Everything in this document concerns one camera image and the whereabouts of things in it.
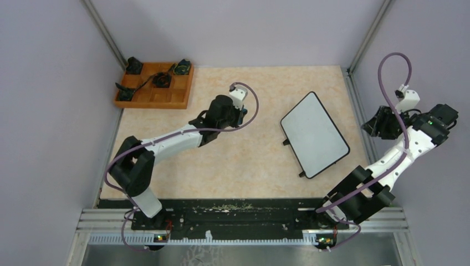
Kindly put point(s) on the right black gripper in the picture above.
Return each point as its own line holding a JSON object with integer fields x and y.
{"x": 378, "y": 123}

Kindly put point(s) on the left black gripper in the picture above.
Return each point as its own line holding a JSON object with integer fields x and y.
{"x": 238, "y": 112}

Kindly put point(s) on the small black-framed whiteboard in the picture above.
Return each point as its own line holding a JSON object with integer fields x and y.
{"x": 313, "y": 136}

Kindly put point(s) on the blue whiteboard eraser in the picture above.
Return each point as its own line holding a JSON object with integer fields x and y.
{"x": 242, "y": 114}

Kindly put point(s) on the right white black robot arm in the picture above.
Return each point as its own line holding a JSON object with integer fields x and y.
{"x": 365, "y": 191}

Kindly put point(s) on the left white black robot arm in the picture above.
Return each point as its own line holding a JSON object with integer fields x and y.
{"x": 133, "y": 165}

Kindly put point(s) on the dark object tray top-right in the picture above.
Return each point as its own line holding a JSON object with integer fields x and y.
{"x": 182, "y": 68}

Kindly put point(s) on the dark object tray centre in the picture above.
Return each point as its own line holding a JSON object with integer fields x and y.
{"x": 162, "y": 80}

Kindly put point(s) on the orange wooden compartment tray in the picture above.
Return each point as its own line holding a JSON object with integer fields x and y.
{"x": 148, "y": 96}

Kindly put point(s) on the dark object tray bottom-left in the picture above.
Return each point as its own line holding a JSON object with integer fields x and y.
{"x": 124, "y": 93}

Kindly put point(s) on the dark object tray top-left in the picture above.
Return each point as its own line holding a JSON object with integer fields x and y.
{"x": 134, "y": 66}

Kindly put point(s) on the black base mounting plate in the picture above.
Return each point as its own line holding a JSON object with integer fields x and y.
{"x": 297, "y": 213}

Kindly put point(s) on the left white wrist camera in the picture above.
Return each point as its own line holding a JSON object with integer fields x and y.
{"x": 238, "y": 93}

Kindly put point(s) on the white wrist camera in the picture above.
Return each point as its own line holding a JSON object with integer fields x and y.
{"x": 238, "y": 93}
{"x": 407, "y": 98}

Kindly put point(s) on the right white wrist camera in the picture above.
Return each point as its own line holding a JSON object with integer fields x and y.
{"x": 407, "y": 98}

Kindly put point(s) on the aluminium frame rail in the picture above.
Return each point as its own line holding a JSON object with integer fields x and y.
{"x": 105, "y": 227}

